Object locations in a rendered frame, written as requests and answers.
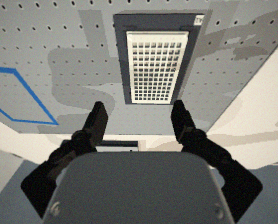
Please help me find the white well plate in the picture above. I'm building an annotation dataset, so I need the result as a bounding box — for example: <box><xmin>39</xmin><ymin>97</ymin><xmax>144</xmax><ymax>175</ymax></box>
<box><xmin>127</xmin><ymin>31</ymin><xmax>189</xmax><ymax>104</ymax></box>

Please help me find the blue tape outline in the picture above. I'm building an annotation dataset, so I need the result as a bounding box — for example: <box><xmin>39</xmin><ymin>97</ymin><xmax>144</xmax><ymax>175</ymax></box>
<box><xmin>0</xmin><ymin>67</ymin><xmax>59</xmax><ymax>125</ymax></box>

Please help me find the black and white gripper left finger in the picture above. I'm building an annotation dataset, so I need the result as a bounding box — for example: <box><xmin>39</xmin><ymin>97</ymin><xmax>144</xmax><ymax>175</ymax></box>
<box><xmin>20</xmin><ymin>101</ymin><xmax>108</xmax><ymax>219</ymax></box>

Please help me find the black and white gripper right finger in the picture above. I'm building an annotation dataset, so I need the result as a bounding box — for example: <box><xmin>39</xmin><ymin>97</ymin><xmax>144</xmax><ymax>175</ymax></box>
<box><xmin>171</xmin><ymin>100</ymin><xmax>263</xmax><ymax>224</ymax></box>

